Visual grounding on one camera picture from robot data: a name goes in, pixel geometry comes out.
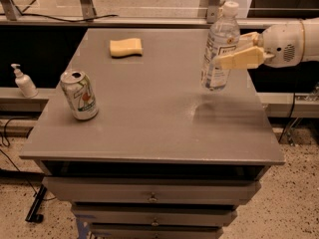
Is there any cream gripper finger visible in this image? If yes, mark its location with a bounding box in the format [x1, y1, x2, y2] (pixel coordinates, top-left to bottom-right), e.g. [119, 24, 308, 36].
[237, 32, 259, 50]
[213, 46, 274, 70]

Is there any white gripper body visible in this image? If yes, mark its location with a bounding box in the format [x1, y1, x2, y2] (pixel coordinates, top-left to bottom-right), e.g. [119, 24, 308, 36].
[258, 21, 304, 68]

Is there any clear plastic water bottle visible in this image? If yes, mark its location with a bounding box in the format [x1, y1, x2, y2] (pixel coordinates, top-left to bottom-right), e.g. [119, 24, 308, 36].
[201, 1, 240, 91]

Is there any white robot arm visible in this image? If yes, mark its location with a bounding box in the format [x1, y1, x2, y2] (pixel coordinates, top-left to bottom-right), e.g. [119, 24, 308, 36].
[212, 18, 319, 70]

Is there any white green 7up can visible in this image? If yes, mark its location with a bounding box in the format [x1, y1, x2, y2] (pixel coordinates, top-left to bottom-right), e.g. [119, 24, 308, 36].
[60, 70, 98, 120]

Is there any white pump dispenser bottle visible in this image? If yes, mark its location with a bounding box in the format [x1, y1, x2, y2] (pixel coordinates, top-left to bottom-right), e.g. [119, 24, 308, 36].
[11, 64, 38, 98]

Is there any yellow sponge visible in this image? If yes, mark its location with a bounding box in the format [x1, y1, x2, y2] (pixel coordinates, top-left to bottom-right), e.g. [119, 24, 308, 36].
[110, 38, 143, 58]

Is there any grey drawer cabinet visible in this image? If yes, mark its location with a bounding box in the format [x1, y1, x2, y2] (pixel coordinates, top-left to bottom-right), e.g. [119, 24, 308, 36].
[22, 28, 284, 239]

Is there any black cable on ledge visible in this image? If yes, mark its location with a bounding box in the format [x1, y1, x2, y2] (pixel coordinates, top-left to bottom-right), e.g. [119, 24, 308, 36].
[0, 13, 120, 23]

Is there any black floor cable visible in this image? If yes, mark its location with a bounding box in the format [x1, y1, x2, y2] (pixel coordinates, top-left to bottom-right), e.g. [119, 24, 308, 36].
[0, 116, 58, 202]

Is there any black floor bracket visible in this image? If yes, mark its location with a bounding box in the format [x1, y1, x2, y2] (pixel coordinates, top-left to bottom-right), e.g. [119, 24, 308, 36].
[25, 185, 47, 223]

